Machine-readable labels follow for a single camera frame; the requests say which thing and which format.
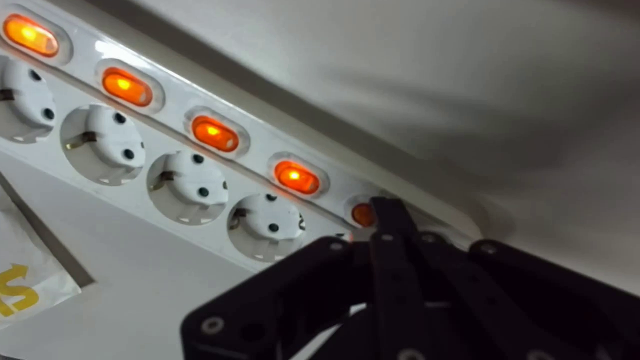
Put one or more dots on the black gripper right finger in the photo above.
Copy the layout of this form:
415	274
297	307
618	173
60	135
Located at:
506	307

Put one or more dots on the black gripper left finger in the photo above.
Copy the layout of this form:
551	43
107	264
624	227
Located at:
281	301

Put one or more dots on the white multi-socket power strip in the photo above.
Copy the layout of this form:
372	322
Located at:
167	112

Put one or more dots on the white sachet yellow print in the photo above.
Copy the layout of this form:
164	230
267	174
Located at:
27	281

